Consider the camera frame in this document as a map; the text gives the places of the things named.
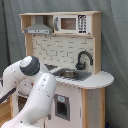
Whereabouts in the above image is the white microwave door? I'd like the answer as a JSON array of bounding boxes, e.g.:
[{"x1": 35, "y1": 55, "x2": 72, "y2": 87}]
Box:
[{"x1": 54, "y1": 15, "x2": 92, "y2": 34}]

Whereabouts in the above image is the black toy faucet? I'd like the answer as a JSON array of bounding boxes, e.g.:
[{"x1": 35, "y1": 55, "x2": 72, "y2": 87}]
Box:
[{"x1": 75, "y1": 51, "x2": 93, "y2": 70}]

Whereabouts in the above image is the grey range hood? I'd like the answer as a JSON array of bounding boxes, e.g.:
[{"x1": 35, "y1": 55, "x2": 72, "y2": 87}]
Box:
[{"x1": 24, "y1": 16, "x2": 52, "y2": 34}]

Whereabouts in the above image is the black toy stovetop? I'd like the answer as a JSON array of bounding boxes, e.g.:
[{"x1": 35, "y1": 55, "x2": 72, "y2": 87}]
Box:
[{"x1": 44, "y1": 64, "x2": 58, "y2": 71}]

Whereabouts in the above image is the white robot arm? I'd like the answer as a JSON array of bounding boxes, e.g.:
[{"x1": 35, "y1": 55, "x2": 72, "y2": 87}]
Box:
[{"x1": 0, "y1": 56, "x2": 57, "y2": 128}]

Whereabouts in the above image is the white cabinet door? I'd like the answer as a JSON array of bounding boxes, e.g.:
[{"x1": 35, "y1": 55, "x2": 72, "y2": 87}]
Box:
[{"x1": 46, "y1": 84, "x2": 82, "y2": 128}]

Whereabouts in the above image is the grey toy sink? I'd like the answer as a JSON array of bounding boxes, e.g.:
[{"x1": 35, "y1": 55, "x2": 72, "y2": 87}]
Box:
[{"x1": 53, "y1": 68, "x2": 92, "y2": 81}]

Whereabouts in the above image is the wooden toy kitchen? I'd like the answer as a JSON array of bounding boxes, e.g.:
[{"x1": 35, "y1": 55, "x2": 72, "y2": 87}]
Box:
[{"x1": 5, "y1": 10, "x2": 115, "y2": 128}]

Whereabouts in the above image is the white oven door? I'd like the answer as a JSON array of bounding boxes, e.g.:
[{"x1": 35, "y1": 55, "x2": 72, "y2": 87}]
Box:
[{"x1": 18, "y1": 96, "x2": 27, "y2": 112}]

